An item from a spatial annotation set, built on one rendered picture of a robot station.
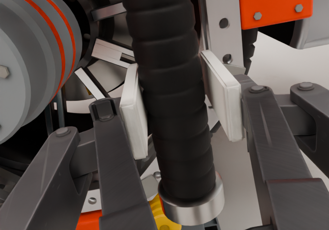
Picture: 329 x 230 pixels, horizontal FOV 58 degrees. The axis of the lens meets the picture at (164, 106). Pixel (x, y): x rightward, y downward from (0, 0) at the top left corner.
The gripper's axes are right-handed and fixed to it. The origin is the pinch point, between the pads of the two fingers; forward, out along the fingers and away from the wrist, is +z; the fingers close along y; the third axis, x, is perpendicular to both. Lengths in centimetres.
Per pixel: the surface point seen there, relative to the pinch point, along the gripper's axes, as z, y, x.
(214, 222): 56, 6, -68
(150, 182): 20.4, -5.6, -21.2
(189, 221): -1.9, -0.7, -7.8
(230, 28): 20.7, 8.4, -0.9
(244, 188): 86, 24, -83
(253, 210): 73, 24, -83
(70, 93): 41.4, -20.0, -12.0
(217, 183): -0.4, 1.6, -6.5
